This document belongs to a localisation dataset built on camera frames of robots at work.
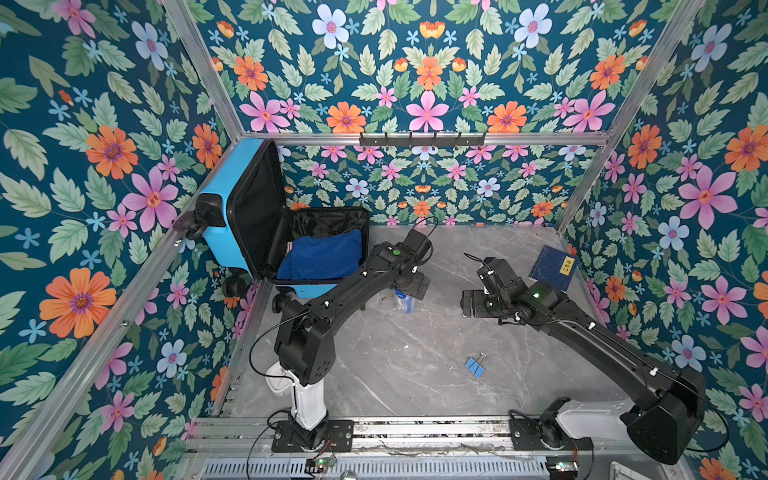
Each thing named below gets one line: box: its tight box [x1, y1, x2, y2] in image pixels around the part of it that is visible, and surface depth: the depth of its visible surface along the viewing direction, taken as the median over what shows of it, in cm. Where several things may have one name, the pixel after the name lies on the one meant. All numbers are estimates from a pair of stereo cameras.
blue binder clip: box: [464, 352, 487, 378], surface depth 86 cm
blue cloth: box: [277, 229, 362, 280], surface depth 106 cm
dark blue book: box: [528, 245, 577, 292], surface depth 109 cm
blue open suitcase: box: [173, 138, 370, 299], surface depth 92 cm
